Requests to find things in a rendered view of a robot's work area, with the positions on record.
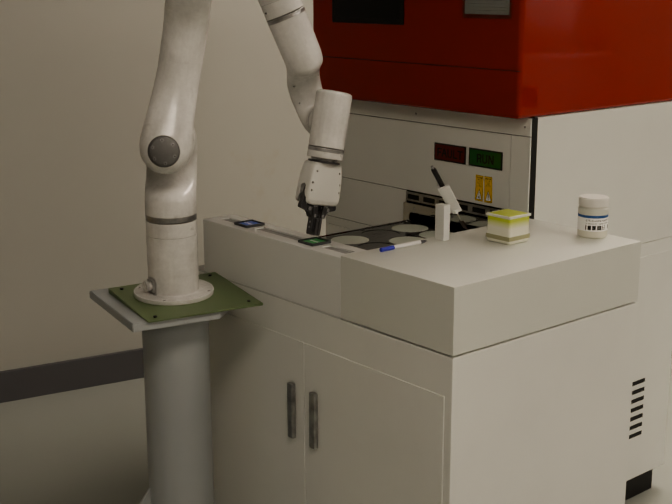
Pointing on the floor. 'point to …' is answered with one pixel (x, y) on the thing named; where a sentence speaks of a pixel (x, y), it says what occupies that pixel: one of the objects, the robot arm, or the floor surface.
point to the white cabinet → (417, 412)
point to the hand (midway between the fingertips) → (314, 226)
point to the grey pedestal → (174, 403)
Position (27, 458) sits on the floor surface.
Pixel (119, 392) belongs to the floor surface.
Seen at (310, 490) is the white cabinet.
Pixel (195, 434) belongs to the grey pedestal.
